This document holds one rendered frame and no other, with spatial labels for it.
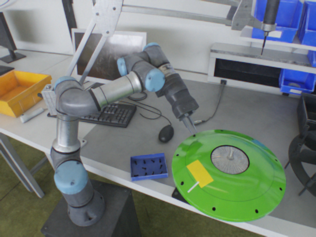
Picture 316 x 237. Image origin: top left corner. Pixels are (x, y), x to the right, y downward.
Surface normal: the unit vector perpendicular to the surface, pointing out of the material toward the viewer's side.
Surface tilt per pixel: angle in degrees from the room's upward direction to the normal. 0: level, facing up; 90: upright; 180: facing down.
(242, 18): 90
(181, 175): 24
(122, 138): 0
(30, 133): 0
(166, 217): 0
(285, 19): 90
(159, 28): 90
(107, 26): 90
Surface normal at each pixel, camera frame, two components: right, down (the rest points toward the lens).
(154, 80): 0.58, 0.47
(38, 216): -0.04, -0.79
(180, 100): 0.25, -0.41
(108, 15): 0.09, 0.61
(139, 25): -0.40, 0.57
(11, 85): 0.93, 0.13
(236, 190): -0.05, -0.62
